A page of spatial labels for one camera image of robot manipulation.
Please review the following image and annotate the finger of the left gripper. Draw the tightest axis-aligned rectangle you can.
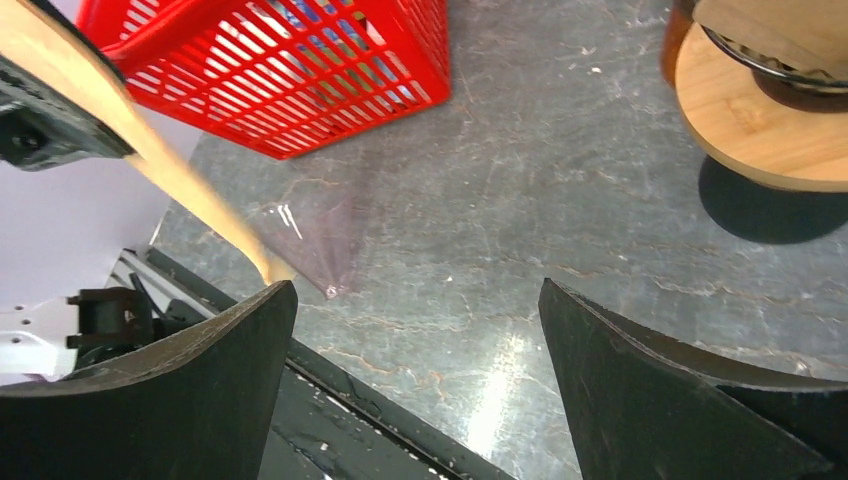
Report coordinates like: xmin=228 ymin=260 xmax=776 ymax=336
xmin=1 ymin=56 xmax=135 ymax=171

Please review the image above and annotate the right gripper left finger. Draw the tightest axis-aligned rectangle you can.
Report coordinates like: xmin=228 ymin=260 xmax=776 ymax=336
xmin=1 ymin=281 xmax=298 ymax=479

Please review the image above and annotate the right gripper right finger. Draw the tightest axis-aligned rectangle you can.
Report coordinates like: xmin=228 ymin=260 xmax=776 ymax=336
xmin=538 ymin=279 xmax=847 ymax=479

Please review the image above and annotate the red plastic basket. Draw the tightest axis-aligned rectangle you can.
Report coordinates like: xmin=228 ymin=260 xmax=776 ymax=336
xmin=76 ymin=0 xmax=451 ymax=160

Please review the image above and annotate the light wooden ring holder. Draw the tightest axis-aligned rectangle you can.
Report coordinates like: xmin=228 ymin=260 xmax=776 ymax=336
xmin=675 ymin=25 xmax=847 ymax=193

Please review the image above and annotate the dark glass fluted dripper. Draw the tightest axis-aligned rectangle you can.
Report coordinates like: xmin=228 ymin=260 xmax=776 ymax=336
xmin=701 ymin=27 xmax=847 ymax=113

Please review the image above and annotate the brown paper coffee filter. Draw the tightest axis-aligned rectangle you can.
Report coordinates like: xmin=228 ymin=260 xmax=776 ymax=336
xmin=693 ymin=0 xmax=847 ymax=80

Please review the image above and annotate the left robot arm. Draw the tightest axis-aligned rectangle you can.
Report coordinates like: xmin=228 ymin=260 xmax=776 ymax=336
xmin=1 ymin=55 xmax=168 ymax=384

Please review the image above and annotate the clear pink plastic cone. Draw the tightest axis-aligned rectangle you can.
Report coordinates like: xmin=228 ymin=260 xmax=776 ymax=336
xmin=249 ymin=161 xmax=376 ymax=302

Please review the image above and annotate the amber glass carafe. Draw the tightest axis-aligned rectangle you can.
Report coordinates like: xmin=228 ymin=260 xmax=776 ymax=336
xmin=659 ymin=0 xmax=697 ymax=88

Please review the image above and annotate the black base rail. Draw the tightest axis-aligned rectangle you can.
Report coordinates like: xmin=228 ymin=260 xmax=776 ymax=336
xmin=105 ymin=248 xmax=518 ymax=480

